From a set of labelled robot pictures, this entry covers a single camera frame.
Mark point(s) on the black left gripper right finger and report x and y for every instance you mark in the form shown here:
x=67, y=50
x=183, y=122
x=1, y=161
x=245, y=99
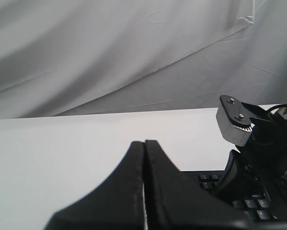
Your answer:
x=175, y=202

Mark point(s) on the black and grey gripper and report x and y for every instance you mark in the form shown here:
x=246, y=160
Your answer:
x=261, y=137

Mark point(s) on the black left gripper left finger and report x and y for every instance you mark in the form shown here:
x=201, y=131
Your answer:
x=116, y=204

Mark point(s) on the black acer keyboard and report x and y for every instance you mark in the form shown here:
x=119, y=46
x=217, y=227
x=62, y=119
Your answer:
x=255, y=206

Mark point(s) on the grey backdrop cloth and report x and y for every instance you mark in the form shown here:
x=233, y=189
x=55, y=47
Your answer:
x=77, y=57

